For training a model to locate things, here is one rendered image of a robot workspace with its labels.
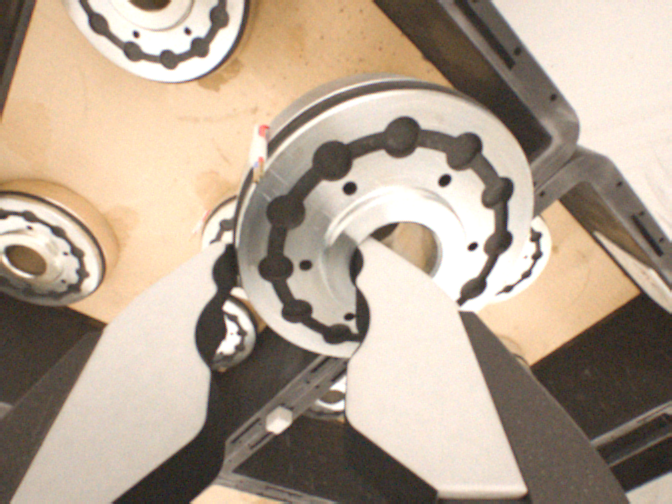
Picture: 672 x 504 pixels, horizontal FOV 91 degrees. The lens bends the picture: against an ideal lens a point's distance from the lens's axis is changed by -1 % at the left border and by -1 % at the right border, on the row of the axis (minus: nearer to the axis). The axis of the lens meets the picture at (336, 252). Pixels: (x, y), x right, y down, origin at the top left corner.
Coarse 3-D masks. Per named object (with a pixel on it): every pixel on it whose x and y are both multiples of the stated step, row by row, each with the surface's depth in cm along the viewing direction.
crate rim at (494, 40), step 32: (448, 0) 13; (480, 0) 13; (480, 32) 15; (512, 32) 14; (512, 64) 15; (544, 96) 15; (544, 128) 16; (576, 128) 16; (544, 160) 17; (288, 384) 25; (256, 416) 27
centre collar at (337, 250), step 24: (384, 192) 10; (408, 192) 10; (432, 192) 10; (360, 216) 10; (384, 216) 10; (408, 216) 10; (432, 216) 10; (456, 216) 10; (336, 240) 10; (360, 240) 10; (432, 240) 11; (456, 240) 11; (336, 264) 10; (432, 264) 12; (456, 264) 11; (336, 288) 11
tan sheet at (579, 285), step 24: (552, 216) 31; (552, 240) 32; (576, 240) 32; (552, 264) 33; (576, 264) 34; (600, 264) 34; (528, 288) 35; (552, 288) 35; (576, 288) 35; (600, 288) 36; (624, 288) 36; (480, 312) 36; (504, 312) 37; (528, 312) 37; (552, 312) 37; (576, 312) 37; (600, 312) 38; (504, 336) 39; (528, 336) 39; (552, 336) 39; (528, 360) 41
